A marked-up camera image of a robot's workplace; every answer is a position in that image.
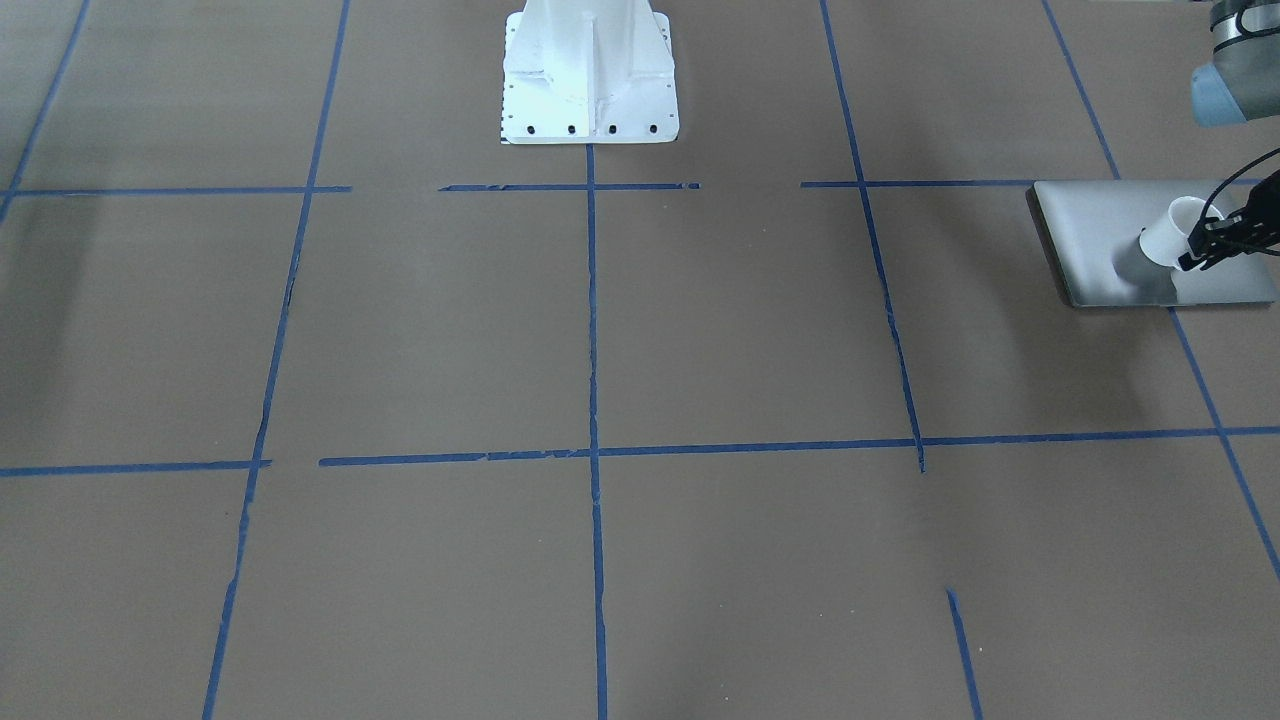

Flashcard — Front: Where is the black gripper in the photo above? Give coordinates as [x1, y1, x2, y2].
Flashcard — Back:
[1176, 205, 1279, 272]

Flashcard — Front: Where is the white ceramic cup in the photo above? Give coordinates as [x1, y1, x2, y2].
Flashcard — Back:
[1138, 196, 1222, 268]

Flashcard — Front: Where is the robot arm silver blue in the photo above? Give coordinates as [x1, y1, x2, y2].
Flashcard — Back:
[1178, 1, 1279, 272]

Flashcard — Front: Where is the grey closed laptop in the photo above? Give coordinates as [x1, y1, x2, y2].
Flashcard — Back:
[1029, 179, 1277, 307]

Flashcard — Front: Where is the brown paper table cover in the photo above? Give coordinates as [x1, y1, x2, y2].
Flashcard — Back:
[3, 1, 1277, 719]

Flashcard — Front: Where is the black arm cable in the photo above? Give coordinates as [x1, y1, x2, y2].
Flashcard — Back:
[1198, 149, 1280, 227]

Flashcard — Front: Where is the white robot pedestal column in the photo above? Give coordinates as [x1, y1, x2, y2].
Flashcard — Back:
[499, 1, 681, 145]

